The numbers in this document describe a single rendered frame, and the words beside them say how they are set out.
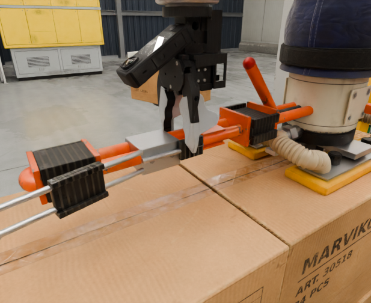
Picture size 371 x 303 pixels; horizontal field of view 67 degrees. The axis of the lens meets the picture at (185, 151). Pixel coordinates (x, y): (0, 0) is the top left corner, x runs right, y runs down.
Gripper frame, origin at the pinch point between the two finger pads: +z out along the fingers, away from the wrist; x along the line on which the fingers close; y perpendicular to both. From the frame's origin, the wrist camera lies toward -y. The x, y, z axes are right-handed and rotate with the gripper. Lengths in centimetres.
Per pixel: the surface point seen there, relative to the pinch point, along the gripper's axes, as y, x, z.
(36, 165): -21.3, -1.3, -1.7
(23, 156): -25, 272, 108
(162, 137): -2.8, -0.2, -1.1
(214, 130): 6.6, -2.1, -1.0
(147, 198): -4.0, 4.8, 13.1
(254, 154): 25.4, 5.7, 11.7
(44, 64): 63, 726, 76
